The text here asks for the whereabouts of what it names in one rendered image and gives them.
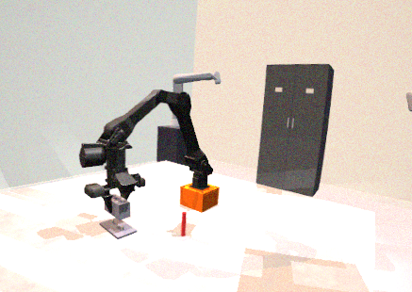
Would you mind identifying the red peg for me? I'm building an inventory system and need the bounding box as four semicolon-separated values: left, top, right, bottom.
181;212;186;236

